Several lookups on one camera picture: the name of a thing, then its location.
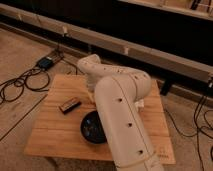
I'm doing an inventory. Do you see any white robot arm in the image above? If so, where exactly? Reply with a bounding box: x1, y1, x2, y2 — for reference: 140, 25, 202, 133
77, 54, 164, 171

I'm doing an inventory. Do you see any white patterned small box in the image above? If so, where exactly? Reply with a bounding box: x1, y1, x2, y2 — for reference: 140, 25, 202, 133
135, 99, 144, 109

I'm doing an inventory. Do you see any brown black eraser block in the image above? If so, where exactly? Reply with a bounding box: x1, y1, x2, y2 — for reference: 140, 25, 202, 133
59, 97, 81, 114

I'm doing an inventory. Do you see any black bowl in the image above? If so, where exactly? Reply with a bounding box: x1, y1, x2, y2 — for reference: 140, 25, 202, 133
80, 111, 107, 144

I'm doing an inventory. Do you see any black power adapter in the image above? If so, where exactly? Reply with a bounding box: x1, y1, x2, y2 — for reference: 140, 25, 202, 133
36, 57, 54, 70

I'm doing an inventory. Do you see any wooden table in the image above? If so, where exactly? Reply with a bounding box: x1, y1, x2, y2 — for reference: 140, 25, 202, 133
24, 74, 176, 164

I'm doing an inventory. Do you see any long wooden beam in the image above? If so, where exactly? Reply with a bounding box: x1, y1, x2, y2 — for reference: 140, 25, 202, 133
0, 2, 213, 82

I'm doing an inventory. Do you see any black cables right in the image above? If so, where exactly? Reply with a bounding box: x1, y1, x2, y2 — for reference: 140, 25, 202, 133
163, 94, 213, 171

